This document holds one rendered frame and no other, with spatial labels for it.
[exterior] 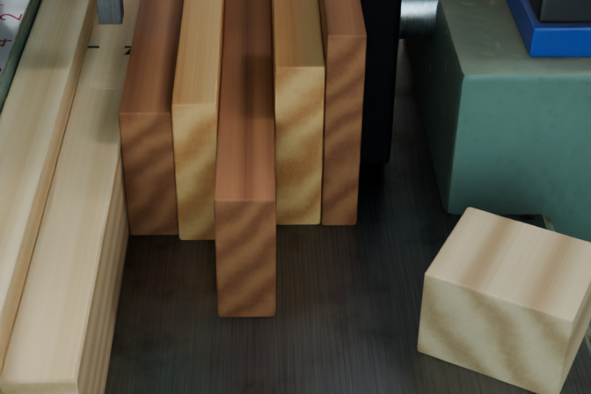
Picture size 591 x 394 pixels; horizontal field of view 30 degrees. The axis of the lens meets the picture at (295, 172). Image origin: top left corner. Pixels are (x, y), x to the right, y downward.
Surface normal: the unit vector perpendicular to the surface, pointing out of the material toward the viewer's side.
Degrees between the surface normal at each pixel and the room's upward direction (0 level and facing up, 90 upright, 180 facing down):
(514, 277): 0
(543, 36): 90
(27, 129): 0
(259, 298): 90
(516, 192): 90
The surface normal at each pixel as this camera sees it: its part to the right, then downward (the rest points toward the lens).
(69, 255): 0.01, -0.82
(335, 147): 0.03, 0.57
